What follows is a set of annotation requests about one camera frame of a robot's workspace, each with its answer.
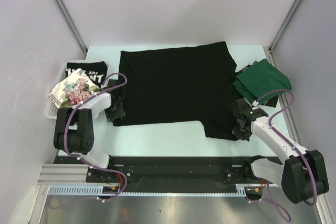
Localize plain black t-shirt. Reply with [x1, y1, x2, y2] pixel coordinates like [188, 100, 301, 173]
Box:
[114, 41, 241, 141]

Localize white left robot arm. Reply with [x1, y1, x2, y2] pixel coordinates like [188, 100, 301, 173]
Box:
[53, 80, 125, 182]

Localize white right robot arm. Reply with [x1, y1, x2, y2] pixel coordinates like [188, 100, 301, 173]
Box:
[230, 99, 329, 204]

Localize white plastic basket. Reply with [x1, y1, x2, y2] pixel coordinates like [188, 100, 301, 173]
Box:
[45, 60, 109, 119]

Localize green folded t-shirt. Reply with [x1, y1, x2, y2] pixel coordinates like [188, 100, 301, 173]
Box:
[233, 59, 292, 104]

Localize black printed t-shirt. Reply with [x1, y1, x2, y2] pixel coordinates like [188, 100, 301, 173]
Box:
[65, 61, 108, 87]

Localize white floral t-shirt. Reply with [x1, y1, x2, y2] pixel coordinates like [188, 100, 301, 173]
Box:
[48, 68, 100, 109]

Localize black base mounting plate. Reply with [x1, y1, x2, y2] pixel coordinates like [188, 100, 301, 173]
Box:
[54, 155, 284, 192]

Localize white slotted cable duct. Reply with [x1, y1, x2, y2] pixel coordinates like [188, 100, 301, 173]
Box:
[48, 185, 127, 196]

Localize aluminium frame rail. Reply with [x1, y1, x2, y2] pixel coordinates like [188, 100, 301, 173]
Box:
[38, 163, 91, 185]

